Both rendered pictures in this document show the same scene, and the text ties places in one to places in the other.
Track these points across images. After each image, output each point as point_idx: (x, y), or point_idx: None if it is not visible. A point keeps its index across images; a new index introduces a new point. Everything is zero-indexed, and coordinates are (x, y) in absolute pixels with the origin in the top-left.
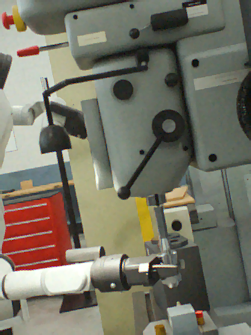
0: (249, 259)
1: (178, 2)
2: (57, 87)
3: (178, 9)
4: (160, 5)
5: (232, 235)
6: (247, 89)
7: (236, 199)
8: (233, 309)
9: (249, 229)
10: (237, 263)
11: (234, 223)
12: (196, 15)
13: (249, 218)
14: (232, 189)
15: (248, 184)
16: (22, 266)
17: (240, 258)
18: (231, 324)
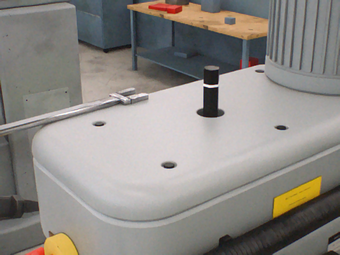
0: (23, 177)
1: (325, 238)
2: None
3: (323, 246)
4: (308, 247)
5: (5, 154)
6: None
7: (13, 120)
8: (5, 228)
9: (25, 149)
10: (8, 181)
11: (8, 142)
12: (337, 249)
13: (26, 139)
14: (10, 111)
15: (27, 105)
16: None
17: (12, 175)
18: (4, 242)
